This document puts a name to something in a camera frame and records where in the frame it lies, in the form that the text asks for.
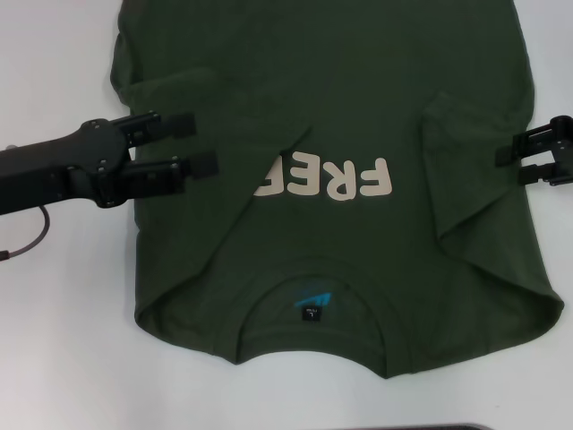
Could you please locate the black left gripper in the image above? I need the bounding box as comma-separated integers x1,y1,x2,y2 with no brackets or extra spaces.
0,111,220,217

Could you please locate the dark green FREE! t-shirt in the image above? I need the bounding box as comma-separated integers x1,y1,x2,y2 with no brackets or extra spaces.
109,0,565,381

